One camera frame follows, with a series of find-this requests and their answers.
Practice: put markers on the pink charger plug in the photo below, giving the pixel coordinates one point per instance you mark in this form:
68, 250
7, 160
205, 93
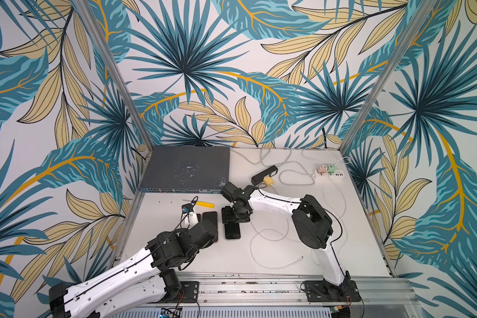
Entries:
322, 170

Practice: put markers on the green charger plug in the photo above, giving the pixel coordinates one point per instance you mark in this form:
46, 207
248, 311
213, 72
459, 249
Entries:
331, 168

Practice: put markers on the yellow handled screwdriver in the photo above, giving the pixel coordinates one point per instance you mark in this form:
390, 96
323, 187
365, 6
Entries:
201, 204

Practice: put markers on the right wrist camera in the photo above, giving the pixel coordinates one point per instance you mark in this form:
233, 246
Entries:
233, 194

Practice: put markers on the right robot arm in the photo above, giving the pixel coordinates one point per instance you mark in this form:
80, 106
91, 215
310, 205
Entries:
312, 223

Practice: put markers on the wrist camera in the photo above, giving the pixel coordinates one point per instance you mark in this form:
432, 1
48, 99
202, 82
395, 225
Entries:
187, 208
233, 194

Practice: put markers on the aluminium front rail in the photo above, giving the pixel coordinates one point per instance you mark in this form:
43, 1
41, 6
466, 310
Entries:
233, 295

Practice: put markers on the yellow charger plug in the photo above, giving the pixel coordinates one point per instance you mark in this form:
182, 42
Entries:
268, 181

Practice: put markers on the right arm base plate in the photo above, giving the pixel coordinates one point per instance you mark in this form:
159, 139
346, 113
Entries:
324, 292

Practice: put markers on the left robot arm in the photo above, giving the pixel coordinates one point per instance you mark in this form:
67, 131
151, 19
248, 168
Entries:
145, 277

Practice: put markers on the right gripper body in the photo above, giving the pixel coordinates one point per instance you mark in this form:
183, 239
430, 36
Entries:
231, 216

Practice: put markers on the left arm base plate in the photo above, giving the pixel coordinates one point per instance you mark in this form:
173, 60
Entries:
188, 293

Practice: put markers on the white power strip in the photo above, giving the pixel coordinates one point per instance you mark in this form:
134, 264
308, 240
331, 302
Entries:
335, 175

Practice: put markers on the dark grey network switch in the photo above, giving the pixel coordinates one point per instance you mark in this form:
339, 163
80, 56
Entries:
186, 169

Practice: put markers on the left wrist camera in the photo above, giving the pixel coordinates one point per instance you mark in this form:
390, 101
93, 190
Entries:
187, 208

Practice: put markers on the black power strip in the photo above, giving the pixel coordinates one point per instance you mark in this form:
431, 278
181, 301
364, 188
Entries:
259, 177

